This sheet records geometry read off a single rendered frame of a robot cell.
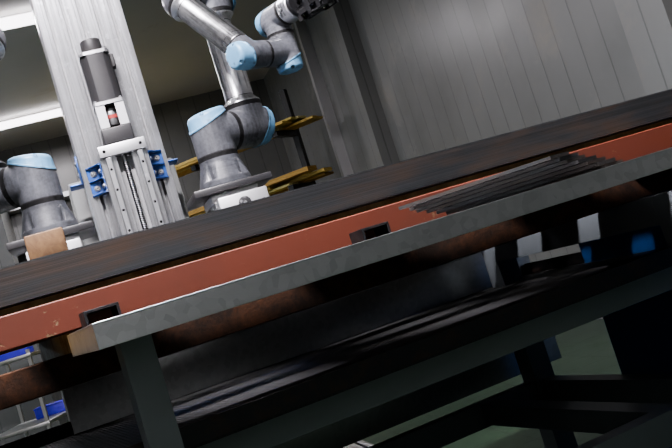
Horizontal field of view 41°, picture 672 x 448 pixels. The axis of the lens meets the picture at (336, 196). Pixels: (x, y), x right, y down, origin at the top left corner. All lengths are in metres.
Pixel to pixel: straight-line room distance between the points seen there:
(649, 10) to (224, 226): 2.97
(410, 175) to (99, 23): 1.50
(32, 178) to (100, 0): 0.63
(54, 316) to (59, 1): 1.64
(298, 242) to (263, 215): 0.07
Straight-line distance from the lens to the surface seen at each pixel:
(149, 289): 1.36
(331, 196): 1.47
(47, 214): 2.48
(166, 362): 2.16
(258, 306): 1.55
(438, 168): 1.57
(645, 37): 4.16
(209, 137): 2.54
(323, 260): 1.10
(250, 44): 2.40
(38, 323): 1.34
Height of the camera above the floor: 0.73
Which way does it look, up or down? 4 degrees up
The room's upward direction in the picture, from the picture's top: 17 degrees counter-clockwise
